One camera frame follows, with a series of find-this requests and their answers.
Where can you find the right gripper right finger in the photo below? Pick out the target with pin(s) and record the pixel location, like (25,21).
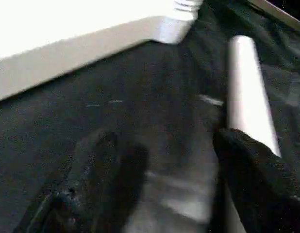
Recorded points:
(261,194)

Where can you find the long dark metal rod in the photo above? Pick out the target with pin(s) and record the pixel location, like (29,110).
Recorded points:
(273,11)

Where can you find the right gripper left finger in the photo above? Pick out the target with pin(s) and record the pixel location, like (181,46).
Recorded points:
(96,182)

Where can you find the white plastic table top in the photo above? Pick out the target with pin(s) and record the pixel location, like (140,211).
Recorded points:
(67,36)

